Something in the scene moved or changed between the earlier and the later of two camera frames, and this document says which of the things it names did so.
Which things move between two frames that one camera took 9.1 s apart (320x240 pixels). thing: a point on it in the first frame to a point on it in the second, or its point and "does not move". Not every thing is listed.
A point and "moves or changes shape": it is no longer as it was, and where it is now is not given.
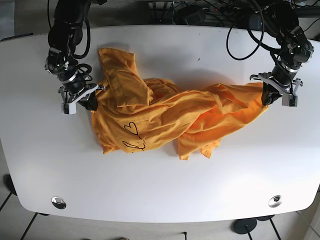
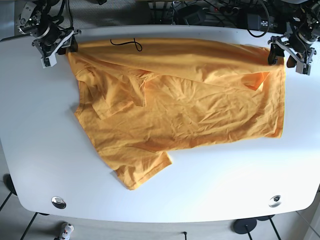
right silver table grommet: [275, 201] does not move
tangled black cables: [230, 13] does not move
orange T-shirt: [138, 113] moves or changes shape
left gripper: [68, 98] to [50, 50]
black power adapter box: [189, 15] does not move
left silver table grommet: [59, 202] does not move
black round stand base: [244, 226] does not move
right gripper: [267, 78] to [276, 51]
